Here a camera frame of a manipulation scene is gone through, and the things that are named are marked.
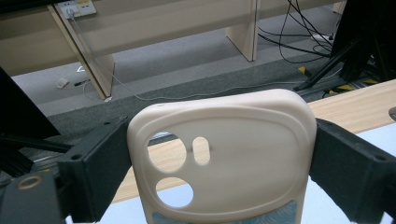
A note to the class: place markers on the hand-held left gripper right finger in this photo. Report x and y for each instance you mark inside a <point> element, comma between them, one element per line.
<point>351,174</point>

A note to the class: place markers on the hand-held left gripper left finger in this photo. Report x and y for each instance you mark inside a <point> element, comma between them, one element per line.
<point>93,174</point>

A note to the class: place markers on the cream illustrated phone case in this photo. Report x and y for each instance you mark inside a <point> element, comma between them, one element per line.
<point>249,161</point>

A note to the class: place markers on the white table sheet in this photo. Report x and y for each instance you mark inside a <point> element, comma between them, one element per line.
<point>373,138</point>

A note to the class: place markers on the dark round table grommet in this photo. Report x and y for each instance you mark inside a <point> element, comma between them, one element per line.
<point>393,114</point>

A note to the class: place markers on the black metal stand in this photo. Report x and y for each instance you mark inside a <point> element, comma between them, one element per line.
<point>18,146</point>
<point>330,65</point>

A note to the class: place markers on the yellow floor tape piece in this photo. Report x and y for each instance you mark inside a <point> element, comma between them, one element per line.
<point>305,71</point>
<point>345,87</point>

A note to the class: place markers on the small black floor object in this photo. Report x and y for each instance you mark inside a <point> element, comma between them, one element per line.
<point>81,82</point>

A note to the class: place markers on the small white floor object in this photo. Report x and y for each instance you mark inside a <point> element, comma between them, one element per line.
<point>62,83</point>

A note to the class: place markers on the black curtain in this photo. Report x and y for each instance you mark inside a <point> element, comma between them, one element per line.
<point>367,18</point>
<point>18,109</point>

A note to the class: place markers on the white floor scrap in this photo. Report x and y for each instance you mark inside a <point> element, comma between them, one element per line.
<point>80,69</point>

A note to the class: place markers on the white power strip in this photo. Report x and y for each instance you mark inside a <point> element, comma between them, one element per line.
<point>322,37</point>

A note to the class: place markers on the light wooden shelf unit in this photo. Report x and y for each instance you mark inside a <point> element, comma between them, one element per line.
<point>155,28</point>

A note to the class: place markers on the white wall power outlet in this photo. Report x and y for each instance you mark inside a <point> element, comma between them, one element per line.
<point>77,7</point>

